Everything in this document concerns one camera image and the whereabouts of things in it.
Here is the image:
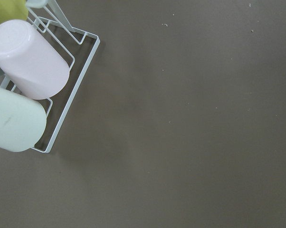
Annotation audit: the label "white cup on rack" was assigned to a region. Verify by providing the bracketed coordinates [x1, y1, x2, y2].
[0, 88, 47, 152]

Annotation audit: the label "pink cup on rack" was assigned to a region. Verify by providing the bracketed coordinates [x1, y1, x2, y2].
[0, 19, 69, 100]

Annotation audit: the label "mint cup on rack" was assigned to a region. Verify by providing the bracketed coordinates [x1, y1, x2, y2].
[25, 0, 48, 9]

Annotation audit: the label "yellow cup on rack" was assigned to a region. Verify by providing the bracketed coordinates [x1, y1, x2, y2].
[0, 0, 29, 24]

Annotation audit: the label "white wire cup rack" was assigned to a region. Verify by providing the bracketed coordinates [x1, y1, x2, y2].
[0, 0, 101, 153]

